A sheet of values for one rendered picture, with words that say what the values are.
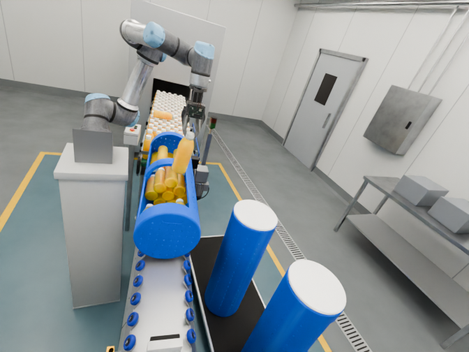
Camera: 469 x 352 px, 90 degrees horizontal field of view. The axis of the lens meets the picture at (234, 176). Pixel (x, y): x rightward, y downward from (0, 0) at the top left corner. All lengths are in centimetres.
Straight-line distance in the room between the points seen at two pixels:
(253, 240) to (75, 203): 98
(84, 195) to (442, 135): 387
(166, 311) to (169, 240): 27
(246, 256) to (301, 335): 49
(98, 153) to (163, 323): 87
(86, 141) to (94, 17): 469
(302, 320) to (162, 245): 70
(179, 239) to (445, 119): 359
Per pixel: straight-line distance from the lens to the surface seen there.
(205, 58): 96
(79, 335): 213
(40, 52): 619
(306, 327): 127
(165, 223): 104
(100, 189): 143
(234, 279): 167
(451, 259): 399
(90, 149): 141
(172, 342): 88
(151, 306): 111
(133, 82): 144
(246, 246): 145
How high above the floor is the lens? 188
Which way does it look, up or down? 29 degrees down
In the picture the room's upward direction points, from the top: 17 degrees clockwise
